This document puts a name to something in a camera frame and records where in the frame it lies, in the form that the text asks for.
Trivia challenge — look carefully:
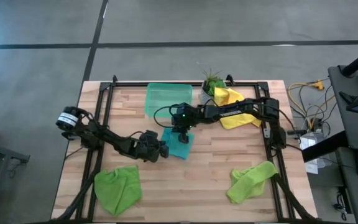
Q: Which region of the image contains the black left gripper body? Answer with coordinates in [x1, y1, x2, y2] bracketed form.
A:
[135, 130, 164, 162]

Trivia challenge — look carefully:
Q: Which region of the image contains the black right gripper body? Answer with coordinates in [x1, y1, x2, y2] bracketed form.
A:
[171, 103, 200, 131]

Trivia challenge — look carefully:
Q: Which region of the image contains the teal microfiber towel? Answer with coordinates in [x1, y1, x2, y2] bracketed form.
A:
[160, 126, 195, 161]

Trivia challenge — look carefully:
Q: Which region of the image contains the translucent teal plastic bin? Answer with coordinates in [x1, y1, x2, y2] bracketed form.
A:
[144, 82, 194, 119]

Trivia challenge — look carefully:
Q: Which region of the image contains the yellow microfiber towel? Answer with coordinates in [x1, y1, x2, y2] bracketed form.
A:
[213, 86, 262, 130]

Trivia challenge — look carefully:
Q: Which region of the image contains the lime green microfiber towel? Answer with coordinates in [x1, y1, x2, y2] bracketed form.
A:
[226, 161, 278, 205]

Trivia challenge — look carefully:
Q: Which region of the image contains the plant in patterned pot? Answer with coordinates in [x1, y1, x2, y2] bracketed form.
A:
[197, 62, 227, 106]

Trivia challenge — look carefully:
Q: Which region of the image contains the white box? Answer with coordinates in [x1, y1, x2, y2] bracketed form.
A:
[298, 132, 320, 175]

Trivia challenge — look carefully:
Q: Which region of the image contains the grey side desk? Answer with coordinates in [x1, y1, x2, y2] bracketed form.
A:
[328, 63, 358, 224]

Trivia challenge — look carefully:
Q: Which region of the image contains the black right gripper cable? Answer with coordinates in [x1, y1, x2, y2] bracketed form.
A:
[152, 104, 180, 129]

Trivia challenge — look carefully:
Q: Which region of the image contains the black metal table frame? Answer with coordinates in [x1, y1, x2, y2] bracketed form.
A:
[52, 73, 319, 223]

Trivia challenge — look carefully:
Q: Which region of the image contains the yellow floor cable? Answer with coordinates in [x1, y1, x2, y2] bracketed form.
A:
[287, 79, 337, 110]

